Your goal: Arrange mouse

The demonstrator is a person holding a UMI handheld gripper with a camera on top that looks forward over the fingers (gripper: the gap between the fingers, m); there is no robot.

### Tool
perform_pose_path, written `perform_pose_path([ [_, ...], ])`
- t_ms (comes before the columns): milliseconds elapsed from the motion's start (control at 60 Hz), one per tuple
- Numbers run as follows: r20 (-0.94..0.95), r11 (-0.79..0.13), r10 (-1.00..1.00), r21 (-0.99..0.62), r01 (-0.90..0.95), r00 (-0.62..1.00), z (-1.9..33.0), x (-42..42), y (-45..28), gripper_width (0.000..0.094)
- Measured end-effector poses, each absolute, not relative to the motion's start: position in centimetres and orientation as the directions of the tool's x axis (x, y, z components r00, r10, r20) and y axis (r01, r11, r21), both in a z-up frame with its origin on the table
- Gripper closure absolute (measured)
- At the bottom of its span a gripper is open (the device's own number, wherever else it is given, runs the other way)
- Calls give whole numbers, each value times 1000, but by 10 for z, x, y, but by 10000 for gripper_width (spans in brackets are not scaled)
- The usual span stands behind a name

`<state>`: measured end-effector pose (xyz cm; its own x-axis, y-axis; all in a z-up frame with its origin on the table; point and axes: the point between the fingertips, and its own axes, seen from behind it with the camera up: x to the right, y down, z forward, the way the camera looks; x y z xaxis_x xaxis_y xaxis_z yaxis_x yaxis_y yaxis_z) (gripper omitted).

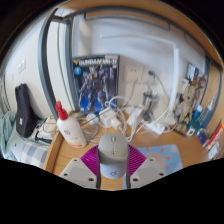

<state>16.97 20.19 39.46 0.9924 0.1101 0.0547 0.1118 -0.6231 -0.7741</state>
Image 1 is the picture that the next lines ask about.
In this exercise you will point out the white power strip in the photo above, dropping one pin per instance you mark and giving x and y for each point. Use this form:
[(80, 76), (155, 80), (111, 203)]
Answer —
[(155, 128)]

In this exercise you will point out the tan robot model figure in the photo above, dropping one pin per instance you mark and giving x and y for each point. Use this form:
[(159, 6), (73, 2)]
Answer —
[(190, 103)]

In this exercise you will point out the wooden overhead shelf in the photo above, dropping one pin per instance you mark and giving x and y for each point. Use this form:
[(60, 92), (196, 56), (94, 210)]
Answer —
[(150, 8)]

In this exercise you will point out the white red-capped pump bottle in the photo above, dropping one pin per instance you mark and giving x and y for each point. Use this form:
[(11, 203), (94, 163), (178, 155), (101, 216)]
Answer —
[(71, 131)]

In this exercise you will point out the white power adapter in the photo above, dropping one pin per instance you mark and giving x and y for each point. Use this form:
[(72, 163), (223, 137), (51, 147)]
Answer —
[(135, 116)]

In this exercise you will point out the white multiport charger block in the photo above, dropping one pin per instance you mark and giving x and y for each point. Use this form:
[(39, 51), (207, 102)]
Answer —
[(107, 116)]

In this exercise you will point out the white mug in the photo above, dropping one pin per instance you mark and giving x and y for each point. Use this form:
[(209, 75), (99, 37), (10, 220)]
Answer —
[(215, 150)]

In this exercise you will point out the clear spray bottle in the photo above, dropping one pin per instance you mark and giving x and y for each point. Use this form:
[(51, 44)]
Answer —
[(206, 115)]

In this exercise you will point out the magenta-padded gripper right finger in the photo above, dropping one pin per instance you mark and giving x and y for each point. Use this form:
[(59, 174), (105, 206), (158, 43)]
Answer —
[(148, 170)]

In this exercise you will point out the blue tube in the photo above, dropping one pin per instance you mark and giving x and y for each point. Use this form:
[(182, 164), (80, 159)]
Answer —
[(197, 113)]

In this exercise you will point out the blue cloud print mouse pad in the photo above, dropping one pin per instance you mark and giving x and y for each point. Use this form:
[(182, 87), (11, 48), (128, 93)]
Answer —
[(166, 156)]

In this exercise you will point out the white wall light switch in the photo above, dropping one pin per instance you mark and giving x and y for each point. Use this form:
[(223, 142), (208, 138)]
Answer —
[(22, 66)]

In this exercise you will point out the grey computer mouse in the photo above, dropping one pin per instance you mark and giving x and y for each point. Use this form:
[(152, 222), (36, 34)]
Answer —
[(113, 156)]

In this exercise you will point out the red snack can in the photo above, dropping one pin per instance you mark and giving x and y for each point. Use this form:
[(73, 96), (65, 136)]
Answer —
[(216, 135)]

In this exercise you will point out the blue robot model kit box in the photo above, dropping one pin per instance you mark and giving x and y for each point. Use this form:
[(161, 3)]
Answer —
[(96, 83)]

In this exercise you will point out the teal blanket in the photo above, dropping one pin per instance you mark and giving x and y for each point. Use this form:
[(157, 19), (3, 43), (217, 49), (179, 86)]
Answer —
[(6, 130)]

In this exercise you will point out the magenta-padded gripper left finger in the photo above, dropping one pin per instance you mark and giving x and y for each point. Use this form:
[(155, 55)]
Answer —
[(76, 171)]

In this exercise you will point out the white wall socket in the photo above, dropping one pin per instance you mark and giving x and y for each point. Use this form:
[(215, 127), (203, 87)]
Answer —
[(133, 74)]

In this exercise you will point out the black bag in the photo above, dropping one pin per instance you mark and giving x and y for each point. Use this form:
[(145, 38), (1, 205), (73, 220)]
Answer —
[(25, 113)]

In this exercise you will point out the steel tumbler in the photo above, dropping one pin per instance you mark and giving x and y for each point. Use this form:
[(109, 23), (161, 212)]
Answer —
[(150, 101)]

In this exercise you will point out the blue packet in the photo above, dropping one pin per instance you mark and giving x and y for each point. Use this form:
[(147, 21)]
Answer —
[(203, 136)]

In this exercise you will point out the small white cube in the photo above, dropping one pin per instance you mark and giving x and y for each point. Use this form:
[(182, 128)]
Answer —
[(190, 131)]

